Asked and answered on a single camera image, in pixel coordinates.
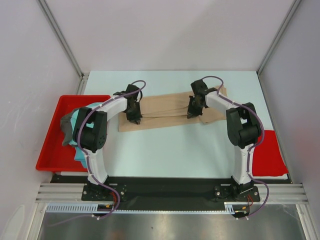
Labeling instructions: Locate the grey t shirt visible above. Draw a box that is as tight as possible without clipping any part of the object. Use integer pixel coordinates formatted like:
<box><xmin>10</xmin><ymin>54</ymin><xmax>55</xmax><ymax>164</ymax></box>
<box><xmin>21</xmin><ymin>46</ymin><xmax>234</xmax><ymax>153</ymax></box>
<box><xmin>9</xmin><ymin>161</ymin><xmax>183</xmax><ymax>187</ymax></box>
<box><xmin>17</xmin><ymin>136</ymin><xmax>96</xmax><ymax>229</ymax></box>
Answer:
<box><xmin>60</xmin><ymin>112</ymin><xmax>75</xmax><ymax>147</ymax></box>

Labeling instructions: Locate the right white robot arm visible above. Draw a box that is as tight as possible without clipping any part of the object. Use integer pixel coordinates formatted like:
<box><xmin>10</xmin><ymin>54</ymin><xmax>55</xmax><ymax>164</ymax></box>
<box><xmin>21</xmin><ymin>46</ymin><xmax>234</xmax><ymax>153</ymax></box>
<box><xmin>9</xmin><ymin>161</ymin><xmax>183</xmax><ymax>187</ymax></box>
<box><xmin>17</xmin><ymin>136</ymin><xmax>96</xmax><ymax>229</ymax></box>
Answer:
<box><xmin>187</xmin><ymin>78</ymin><xmax>265</xmax><ymax>201</ymax></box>

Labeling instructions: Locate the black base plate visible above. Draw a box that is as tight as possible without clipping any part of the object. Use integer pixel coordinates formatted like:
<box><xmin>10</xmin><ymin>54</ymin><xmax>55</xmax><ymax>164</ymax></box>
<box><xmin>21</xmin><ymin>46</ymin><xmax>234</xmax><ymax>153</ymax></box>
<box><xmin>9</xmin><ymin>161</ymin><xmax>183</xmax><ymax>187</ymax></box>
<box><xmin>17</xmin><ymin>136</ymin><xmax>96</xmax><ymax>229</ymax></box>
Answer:
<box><xmin>50</xmin><ymin>174</ymin><xmax>292</xmax><ymax>213</ymax></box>

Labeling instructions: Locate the right aluminium corner post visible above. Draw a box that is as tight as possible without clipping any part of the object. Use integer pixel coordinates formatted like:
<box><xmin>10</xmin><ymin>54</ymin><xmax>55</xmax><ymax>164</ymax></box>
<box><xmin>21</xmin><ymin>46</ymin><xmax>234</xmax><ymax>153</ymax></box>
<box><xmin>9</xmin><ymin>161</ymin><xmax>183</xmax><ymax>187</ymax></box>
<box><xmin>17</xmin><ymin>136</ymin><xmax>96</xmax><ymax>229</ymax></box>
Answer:
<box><xmin>256</xmin><ymin>0</ymin><xmax>303</xmax><ymax>77</ymax></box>

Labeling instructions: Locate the beige t shirt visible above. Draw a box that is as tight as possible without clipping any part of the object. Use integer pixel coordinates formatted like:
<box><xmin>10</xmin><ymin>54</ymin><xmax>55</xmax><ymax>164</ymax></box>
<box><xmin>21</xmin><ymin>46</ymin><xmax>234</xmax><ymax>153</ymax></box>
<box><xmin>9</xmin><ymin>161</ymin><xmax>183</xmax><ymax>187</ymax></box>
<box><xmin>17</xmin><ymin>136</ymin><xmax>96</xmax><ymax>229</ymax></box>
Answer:
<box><xmin>118</xmin><ymin>91</ymin><xmax>226</xmax><ymax>133</ymax></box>

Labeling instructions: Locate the teal t shirt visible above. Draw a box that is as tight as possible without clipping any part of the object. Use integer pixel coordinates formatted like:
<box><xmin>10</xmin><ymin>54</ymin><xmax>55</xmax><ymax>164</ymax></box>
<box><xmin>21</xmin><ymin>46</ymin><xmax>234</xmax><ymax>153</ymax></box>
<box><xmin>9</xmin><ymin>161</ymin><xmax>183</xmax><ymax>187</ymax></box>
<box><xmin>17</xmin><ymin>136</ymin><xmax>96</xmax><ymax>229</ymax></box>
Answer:
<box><xmin>71</xmin><ymin>102</ymin><xmax>107</xmax><ymax>169</ymax></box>

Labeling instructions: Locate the red plastic bin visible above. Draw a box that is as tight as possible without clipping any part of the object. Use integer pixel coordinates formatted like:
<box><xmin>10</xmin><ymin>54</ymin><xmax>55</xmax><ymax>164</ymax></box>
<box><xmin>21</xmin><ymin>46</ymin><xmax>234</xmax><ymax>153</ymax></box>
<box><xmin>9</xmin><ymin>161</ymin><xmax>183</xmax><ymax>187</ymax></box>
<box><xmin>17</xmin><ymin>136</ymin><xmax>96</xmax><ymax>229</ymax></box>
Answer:
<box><xmin>35</xmin><ymin>95</ymin><xmax>110</xmax><ymax>173</ymax></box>

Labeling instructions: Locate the folded red t shirt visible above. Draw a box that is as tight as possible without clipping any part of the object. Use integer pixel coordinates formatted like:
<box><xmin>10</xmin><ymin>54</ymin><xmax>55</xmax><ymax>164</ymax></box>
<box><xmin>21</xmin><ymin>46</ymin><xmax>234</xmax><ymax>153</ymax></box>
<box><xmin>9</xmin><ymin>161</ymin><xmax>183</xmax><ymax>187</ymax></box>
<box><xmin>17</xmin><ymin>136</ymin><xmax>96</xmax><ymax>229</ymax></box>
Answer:
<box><xmin>252</xmin><ymin>130</ymin><xmax>289</xmax><ymax>177</ymax></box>

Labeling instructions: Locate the white slotted cable duct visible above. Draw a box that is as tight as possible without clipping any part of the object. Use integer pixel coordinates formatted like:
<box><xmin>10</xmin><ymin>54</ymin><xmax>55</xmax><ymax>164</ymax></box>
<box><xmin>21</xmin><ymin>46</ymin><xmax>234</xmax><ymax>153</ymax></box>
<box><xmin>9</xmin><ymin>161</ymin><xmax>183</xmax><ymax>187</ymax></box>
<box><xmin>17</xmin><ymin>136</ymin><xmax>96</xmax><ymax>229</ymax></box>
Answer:
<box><xmin>46</xmin><ymin>201</ymin><xmax>251</xmax><ymax>215</ymax></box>

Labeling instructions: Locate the left aluminium corner post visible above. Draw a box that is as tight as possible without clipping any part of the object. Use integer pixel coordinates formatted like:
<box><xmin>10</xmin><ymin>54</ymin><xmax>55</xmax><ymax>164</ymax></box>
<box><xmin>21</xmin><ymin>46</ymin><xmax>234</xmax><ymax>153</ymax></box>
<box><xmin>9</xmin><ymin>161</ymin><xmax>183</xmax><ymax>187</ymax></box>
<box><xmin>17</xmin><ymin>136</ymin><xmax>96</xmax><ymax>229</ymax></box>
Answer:
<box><xmin>36</xmin><ymin>0</ymin><xmax>84</xmax><ymax>79</ymax></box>

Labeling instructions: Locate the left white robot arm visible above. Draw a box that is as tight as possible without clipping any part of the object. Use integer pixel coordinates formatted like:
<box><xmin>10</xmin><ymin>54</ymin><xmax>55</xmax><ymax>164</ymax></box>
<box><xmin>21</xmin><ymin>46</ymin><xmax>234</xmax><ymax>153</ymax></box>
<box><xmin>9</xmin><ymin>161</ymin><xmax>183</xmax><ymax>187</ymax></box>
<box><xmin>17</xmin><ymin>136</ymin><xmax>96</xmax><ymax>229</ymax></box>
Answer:
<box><xmin>71</xmin><ymin>80</ymin><xmax>143</xmax><ymax>200</ymax></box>

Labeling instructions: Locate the aluminium corner post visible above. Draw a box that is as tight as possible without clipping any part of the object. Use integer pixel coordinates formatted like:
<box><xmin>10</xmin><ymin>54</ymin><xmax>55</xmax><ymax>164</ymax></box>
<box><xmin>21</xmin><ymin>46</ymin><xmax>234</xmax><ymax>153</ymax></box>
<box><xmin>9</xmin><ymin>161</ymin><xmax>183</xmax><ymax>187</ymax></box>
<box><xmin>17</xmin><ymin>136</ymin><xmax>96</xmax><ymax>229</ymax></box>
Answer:
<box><xmin>256</xmin><ymin>0</ymin><xmax>303</xmax><ymax>77</ymax></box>
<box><xmin>36</xmin><ymin>0</ymin><xmax>84</xmax><ymax>79</ymax></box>

